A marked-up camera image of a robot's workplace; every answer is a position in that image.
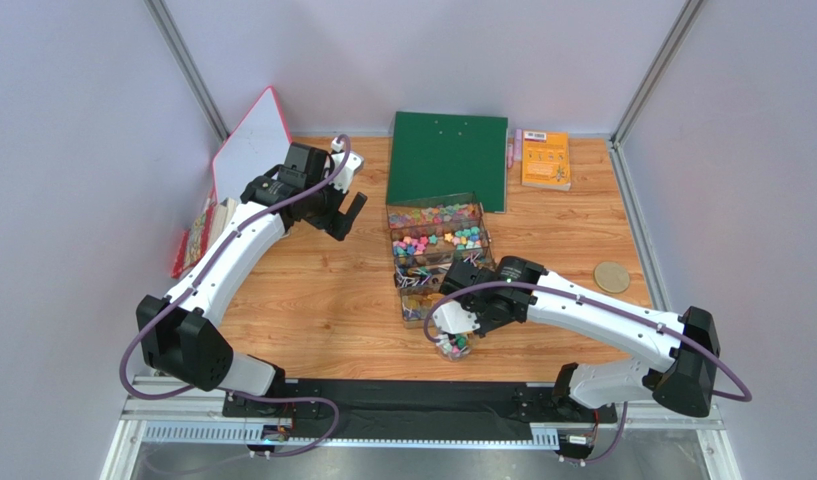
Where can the aluminium rail frame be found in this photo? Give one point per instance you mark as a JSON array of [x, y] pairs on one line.
[[188, 437]]

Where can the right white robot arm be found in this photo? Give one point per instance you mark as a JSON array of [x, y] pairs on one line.
[[671, 356]]

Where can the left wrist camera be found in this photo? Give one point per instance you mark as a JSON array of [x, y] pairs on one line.
[[352, 165]]

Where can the red framed whiteboard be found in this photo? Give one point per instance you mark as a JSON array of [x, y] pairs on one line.
[[259, 142]]

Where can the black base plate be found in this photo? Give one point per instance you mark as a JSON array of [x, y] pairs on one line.
[[418, 410]]

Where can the clear box of gummy candies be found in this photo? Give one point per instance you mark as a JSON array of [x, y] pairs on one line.
[[434, 210]]

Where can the clear box of lollipops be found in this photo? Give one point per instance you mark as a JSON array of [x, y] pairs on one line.
[[406, 277]]

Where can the green cutting mat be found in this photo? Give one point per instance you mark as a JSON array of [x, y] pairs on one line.
[[435, 154]]

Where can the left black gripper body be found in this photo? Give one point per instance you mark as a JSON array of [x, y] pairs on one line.
[[324, 204]]

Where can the round wooden jar lid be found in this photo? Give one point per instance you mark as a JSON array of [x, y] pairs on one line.
[[611, 277]]

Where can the clear round jar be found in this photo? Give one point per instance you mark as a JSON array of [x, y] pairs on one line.
[[454, 347]]

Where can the clear box of star candies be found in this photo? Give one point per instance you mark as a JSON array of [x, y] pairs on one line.
[[436, 241]]

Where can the stack of books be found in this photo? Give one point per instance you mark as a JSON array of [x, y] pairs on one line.
[[202, 234]]

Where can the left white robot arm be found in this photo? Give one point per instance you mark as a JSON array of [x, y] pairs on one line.
[[179, 332]]

